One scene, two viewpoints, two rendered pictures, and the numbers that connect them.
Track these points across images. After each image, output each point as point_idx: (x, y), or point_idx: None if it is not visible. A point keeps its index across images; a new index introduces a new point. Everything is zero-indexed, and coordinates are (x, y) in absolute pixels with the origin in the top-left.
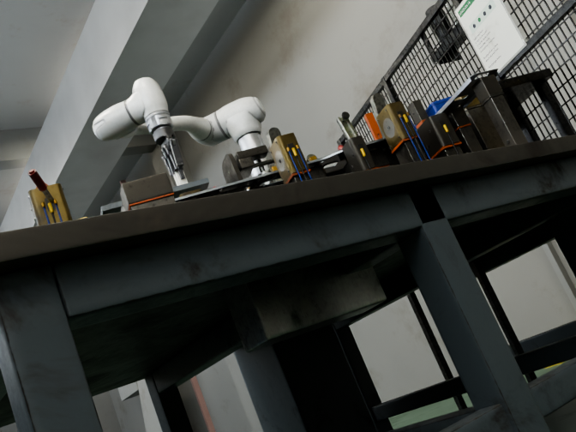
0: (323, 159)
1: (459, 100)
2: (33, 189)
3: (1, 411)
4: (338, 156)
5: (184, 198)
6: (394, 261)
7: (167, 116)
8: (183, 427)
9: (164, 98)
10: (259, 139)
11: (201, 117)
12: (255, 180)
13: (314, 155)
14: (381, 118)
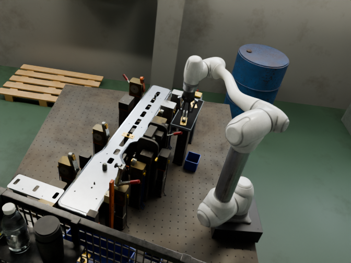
0: (104, 153)
1: (38, 190)
2: (132, 78)
3: None
4: (101, 158)
5: (133, 115)
6: None
7: (183, 85)
8: None
9: (185, 75)
10: (230, 151)
11: (248, 102)
12: (122, 132)
13: (132, 160)
14: None
